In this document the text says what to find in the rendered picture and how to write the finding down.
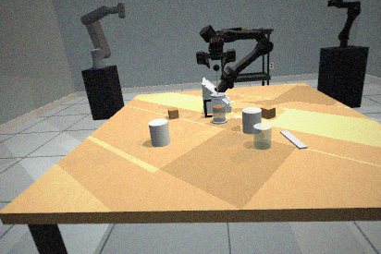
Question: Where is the white flat bar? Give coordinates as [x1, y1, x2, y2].
[280, 130, 308, 149]

